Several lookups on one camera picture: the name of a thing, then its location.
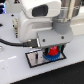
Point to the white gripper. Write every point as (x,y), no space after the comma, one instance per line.
(49,38)

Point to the small red gear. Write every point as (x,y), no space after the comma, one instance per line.
(53,51)

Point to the large blue gear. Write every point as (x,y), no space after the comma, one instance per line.
(53,58)

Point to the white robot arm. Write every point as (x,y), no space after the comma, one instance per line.
(46,23)

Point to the left metal peg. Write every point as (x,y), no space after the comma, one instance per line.
(35,57)

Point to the beige connector block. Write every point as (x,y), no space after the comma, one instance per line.
(15,25)

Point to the black framed peg base plate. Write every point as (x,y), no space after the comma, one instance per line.
(39,57)

